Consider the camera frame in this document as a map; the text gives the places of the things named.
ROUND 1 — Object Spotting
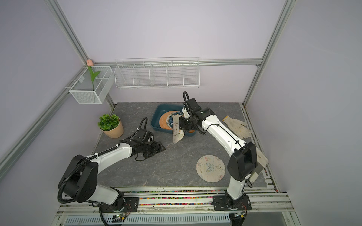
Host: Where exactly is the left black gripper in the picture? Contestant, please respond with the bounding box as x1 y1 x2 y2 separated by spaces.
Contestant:
141 141 166 158

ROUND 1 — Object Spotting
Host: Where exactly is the alpaca cream coaster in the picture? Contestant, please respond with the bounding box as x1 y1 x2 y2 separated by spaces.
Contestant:
173 115 184 144

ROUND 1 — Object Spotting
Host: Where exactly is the orange round coaster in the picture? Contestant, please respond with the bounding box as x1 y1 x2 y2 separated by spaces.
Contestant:
159 111 178 130

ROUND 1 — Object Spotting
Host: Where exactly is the teal plastic storage box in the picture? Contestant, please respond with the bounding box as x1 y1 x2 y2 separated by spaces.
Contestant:
151 104 183 134

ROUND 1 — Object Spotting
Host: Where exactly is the butterfly cream coaster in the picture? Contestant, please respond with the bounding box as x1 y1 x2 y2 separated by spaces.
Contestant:
196 155 226 183

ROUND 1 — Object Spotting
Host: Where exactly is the blue orange toast coaster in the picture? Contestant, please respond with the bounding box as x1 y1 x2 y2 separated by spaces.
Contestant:
168 112 183 129

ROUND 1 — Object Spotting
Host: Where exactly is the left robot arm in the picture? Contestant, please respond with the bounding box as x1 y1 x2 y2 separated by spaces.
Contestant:
57 117 165 211

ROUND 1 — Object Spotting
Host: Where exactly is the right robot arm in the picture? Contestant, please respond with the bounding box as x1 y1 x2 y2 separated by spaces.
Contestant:
179 91 258 208

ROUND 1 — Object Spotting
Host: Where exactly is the green potted plant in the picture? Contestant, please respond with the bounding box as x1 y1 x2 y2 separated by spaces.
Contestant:
98 114 124 139

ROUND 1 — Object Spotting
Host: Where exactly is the white work glove far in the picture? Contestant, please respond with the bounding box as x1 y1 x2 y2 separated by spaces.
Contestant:
222 116 252 139

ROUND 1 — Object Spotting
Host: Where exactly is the white grey glove near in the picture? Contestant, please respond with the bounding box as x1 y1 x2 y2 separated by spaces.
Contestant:
249 148 268 183

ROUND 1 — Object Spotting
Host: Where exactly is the pink artificial tulip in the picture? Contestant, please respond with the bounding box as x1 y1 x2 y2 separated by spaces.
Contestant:
86 59 100 91

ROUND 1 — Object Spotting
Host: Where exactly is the white wire wall shelf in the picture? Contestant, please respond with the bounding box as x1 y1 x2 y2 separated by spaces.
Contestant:
115 57 200 89

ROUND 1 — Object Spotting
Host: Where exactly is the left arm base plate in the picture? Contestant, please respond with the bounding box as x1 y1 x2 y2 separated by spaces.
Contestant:
100 196 140 213

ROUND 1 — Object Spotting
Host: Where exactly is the white mesh wall basket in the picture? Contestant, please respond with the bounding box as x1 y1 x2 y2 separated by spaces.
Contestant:
69 66 115 104

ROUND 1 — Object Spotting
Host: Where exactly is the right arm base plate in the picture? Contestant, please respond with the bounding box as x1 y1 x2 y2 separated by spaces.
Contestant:
211 194 252 211

